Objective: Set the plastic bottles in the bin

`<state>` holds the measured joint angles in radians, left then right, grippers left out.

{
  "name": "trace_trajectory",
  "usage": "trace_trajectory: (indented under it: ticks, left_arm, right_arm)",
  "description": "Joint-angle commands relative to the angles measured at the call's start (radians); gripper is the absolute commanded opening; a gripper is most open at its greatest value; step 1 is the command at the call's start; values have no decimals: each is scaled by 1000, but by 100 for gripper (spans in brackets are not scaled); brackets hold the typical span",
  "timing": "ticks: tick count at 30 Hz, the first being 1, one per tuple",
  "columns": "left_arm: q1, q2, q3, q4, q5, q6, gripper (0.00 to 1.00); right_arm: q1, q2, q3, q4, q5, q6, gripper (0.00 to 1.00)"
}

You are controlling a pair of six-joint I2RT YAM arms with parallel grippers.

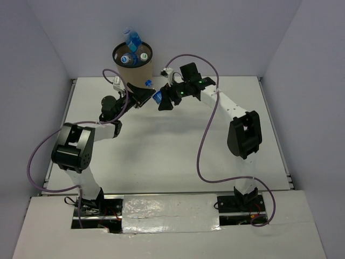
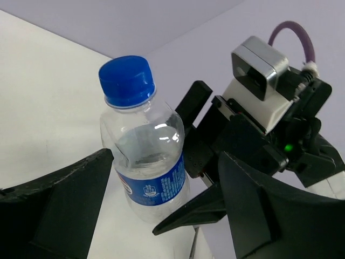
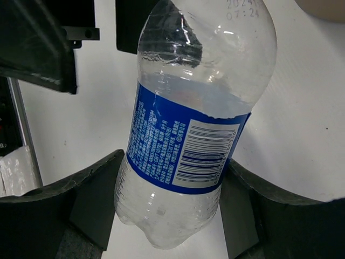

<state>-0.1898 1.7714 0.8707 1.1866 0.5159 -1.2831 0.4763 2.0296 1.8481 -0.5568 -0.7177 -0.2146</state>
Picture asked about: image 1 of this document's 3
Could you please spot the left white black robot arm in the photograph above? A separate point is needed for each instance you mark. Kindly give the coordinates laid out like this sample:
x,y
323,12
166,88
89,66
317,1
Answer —
x,y
74,146

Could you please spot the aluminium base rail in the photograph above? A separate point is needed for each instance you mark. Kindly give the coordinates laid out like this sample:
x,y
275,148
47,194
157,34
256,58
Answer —
x,y
172,193

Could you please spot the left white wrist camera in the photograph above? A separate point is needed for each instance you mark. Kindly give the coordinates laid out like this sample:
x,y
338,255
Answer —
x,y
118,85

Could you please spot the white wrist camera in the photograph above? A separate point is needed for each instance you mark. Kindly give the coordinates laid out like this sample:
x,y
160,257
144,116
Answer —
x,y
168,72
118,85

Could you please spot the blue label bottle front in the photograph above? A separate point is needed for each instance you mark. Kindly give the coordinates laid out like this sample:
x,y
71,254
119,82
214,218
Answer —
x,y
158,94

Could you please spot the brown cardboard cylinder bin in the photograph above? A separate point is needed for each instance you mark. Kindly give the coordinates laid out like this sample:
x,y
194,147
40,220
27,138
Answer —
x,y
140,74

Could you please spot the blue label bottle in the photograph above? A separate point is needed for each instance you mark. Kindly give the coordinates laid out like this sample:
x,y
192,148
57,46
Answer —
x,y
158,94
129,59
132,39

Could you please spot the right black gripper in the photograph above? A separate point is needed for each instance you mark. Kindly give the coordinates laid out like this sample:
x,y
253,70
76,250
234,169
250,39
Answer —
x,y
166,89

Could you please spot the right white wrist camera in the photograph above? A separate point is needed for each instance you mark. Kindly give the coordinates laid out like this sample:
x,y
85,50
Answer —
x,y
168,72

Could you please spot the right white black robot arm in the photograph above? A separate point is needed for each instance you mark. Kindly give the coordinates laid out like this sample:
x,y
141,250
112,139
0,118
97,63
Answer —
x,y
244,135

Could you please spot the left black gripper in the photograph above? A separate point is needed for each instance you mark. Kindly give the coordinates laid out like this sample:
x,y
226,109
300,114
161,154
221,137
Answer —
x,y
142,93

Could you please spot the silver foil tape sheet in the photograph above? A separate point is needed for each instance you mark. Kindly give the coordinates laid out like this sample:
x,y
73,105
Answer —
x,y
155,214

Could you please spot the green label clear bottle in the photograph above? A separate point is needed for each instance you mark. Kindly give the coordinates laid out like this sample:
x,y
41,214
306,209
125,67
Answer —
x,y
143,57

